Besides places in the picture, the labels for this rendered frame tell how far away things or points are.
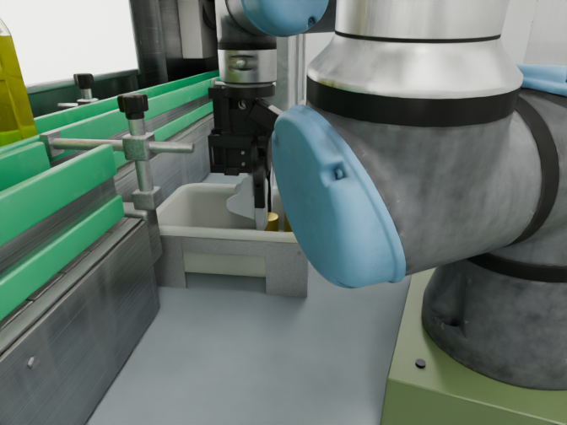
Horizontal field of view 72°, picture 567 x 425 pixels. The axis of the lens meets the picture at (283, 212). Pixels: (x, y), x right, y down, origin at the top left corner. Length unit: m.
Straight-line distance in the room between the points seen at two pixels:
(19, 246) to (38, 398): 0.11
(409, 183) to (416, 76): 0.05
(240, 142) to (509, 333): 0.37
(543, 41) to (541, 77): 4.60
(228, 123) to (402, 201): 0.37
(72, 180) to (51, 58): 0.46
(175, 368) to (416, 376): 0.24
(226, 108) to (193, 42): 0.90
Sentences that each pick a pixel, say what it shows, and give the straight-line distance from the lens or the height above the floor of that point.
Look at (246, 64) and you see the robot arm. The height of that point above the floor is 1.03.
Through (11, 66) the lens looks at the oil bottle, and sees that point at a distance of 0.51.
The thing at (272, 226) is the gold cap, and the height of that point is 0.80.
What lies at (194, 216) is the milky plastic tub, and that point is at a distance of 0.67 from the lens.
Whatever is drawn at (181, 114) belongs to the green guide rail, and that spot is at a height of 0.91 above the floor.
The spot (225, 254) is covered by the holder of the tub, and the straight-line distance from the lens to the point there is 0.51.
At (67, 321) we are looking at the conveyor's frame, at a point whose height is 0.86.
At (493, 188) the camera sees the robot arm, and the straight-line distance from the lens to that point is 0.24.
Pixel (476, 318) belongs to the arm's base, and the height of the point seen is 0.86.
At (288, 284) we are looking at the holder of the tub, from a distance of 0.52.
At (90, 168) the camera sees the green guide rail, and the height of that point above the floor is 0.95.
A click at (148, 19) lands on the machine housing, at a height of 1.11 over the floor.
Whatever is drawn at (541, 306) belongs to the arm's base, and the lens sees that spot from 0.35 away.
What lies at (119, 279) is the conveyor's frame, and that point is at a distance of 0.42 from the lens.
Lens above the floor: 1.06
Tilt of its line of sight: 24 degrees down
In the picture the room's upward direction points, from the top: straight up
